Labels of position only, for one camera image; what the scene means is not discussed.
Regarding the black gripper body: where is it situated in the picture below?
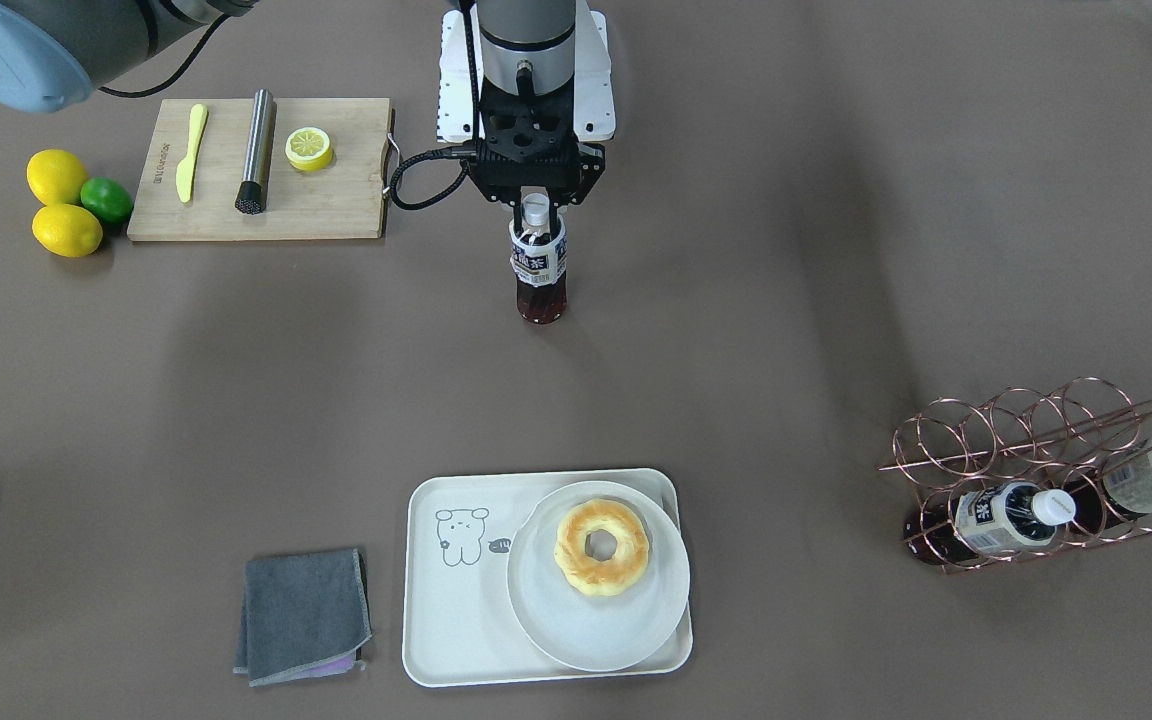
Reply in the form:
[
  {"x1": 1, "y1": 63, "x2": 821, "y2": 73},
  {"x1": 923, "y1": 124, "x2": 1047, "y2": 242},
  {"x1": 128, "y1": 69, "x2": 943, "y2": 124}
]
[{"x1": 467, "y1": 92, "x2": 607, "y2": 206}]

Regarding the tea bottle white cap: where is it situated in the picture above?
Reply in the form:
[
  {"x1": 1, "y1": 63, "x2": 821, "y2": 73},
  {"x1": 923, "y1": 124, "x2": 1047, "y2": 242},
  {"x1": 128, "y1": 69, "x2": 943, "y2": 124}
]
[{"x1": 509, "y1": 194, "x2": 569, "y2": 326}]

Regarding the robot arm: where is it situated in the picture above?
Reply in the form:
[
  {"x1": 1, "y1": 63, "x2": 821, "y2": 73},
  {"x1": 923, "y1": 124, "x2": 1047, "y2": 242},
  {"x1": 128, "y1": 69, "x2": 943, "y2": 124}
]
[{"x1": 0, "y1": 1, "x2": 609, "y2": 232}]

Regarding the cream bunny tray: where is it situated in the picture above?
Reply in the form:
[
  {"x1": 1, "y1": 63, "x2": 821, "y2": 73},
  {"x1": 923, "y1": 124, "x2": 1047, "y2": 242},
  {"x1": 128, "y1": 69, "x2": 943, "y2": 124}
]
[{"x1": 402, "y1": 468, "x2": 692, "y2": 687}]

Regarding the wooden cutting board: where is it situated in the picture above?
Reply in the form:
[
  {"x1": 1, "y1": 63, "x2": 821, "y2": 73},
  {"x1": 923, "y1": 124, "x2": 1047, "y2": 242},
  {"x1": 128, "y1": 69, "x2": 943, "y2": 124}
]
[{"x1": 127, "y1": 97, "x2": 392, "y2": 242}]

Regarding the half lemon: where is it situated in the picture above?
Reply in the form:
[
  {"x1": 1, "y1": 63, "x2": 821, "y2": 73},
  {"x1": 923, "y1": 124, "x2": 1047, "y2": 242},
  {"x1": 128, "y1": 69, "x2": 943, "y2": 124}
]
[{"x1": 285, "y1": 126, "x2": 335, "y2": 173}]

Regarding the yellow plastic knife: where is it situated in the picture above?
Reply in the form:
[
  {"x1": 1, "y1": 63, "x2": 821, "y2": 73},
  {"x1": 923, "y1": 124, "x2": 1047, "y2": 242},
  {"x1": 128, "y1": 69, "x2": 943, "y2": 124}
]
[{"x1": 175, "y1": 103, "x2": 209, "y2": 204}]

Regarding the glazed donut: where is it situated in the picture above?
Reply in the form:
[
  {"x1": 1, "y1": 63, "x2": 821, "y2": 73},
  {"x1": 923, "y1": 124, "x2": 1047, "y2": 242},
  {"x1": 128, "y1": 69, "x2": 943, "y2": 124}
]
[{"x1": 553, "y1": 498, "x2": 652, "y2": 598}]

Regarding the green lime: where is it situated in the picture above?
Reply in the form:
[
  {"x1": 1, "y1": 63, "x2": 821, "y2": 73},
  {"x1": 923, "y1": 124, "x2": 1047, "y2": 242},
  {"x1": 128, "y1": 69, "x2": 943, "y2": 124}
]
[{"x1": 79, "y1": 177, "x2": 134, "y2": 225}]

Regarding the white round plate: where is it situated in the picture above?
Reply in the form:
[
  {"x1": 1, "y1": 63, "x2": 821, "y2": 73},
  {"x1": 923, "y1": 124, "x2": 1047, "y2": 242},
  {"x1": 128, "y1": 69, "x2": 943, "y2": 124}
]
[{"x1": 507, "y1": 480, "x2": 691, "y2": 673}]

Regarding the whole yellow lemon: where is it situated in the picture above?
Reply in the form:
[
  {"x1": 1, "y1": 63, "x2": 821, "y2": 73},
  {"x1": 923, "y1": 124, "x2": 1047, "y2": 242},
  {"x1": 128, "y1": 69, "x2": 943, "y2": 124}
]
[{"x1": 26, "y1": 149, "x2": 90, "y2": 206}]

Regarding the grey folded cloth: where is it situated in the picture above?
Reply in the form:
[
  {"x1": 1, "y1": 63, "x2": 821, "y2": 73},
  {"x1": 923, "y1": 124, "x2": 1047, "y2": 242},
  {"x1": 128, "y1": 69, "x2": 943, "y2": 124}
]
[{"x1": 232, "y1": 547, "x2": 372, "y2": 687}]

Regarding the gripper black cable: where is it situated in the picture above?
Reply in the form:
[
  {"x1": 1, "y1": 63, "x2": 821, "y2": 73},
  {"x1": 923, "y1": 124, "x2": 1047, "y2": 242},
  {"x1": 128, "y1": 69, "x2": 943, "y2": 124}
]
[{"x1": 388, "y1": 0, "x2": 485, "y2": 212}]

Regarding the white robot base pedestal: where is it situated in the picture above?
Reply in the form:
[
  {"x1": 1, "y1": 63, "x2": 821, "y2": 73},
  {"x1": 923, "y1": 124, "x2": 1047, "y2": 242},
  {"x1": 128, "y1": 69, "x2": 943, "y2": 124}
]
[{"x1": 435, "y1": 1, "x2": 616, "y2": 143}]

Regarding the copper wire bottle rack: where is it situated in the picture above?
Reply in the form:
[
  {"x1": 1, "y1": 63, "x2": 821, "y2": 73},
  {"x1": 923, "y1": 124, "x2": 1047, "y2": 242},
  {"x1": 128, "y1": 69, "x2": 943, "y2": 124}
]
[{"x1": 884, "y1": 378, "x2": 1152, "y2": 573}]

